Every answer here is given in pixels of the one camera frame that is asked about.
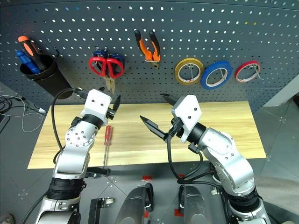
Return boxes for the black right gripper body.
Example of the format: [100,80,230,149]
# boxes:
[166,116,185,141]

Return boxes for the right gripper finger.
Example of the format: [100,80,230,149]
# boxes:
[139,115,169,140]
[160,93,178,107]

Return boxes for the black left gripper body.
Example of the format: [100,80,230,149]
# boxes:
[107,106,117,121]

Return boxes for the yellow tape roll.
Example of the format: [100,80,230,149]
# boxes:
[174,57,203,85]

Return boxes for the silver pegboard hook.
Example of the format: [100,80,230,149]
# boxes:
[249,65,264,81]
[187,63,195,83]
[218,68,227,83]

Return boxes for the blue tape roll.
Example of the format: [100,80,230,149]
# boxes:
[200,61,233,90]

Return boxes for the red tape roll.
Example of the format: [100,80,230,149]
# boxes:
[234,60,262,84]

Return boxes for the dark grey perforated pegboard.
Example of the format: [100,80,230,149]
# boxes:
[0,0,299,115]

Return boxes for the orange and black pliers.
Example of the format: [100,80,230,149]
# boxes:
[134,29,162,70]

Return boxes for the black cylindrical tool cup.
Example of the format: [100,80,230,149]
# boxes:
[20,54,73,100]

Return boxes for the dark rounded right foot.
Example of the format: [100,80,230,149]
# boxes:
[178,185,210,224]

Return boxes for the dark rounded foot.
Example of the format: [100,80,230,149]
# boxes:
[121,183,154,224]
[178,185,210,224]

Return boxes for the dark rounded left foot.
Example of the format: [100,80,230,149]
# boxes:
[121,183,154,224]

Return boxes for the orange and black screwdriver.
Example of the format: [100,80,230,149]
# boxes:
[18,35,48,72]

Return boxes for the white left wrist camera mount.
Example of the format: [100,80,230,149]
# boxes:
[84,89,112,124]

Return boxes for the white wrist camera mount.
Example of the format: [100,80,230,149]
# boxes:
[84,89,112,124]
[171,94,203,144]

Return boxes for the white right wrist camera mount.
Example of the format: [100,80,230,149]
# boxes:
[171,94,203,144]

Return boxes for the red handled screwdriver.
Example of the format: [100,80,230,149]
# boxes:
[102,125,113,170]

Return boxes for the red handled scissors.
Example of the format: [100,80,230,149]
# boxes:
[88,56,125,95]

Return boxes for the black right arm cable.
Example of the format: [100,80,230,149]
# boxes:
[166,130,217,185]

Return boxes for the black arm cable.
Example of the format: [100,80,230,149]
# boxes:
[166,130,217,185]
[51,87,89,164]

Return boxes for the blue handled scissors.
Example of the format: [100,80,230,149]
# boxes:
[93,46,126,70]

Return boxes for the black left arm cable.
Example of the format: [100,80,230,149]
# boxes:
[51,87,89,164]

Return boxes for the black table edge bracket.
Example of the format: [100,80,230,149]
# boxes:
[86,166,111,178]

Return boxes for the white floor cable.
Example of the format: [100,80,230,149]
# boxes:
[0,94,47,133]

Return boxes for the blue handled screwdriver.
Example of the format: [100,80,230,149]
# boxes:
[15,50,41,74]

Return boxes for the black floor cable bundle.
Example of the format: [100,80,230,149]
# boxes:
[0,94,40,112]

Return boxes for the black frame with caster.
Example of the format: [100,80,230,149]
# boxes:
[89,196,115,224]

